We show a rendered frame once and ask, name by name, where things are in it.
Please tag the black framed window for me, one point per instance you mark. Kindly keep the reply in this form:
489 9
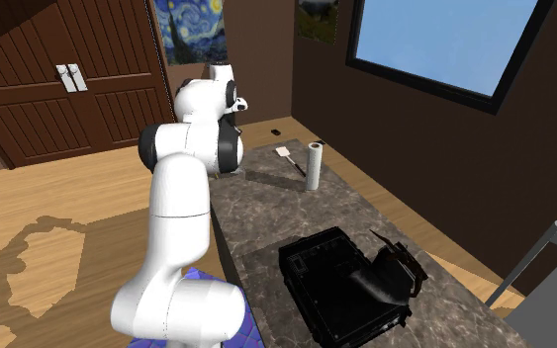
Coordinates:
447 38

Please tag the large black flat box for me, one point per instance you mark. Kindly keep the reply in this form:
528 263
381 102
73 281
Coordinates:
326 284

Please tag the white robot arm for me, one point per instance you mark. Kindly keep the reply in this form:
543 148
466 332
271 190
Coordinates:
179 226

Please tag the blue starry night painting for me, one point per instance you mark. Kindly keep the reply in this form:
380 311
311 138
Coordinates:
196 34

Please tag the grey chair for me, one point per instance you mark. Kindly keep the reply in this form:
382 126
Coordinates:
548 308

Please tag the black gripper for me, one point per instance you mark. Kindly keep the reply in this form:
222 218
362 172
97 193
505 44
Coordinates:
237 128

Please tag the black brown angular object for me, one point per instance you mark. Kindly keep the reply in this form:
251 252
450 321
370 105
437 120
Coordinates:
398 270

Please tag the white paper towel roll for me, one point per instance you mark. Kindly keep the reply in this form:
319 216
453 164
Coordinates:
313 166

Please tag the brown double door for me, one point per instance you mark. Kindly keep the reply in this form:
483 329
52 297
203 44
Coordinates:
51 120

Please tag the green landscape wall picture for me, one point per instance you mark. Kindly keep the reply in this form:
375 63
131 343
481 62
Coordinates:
317 19

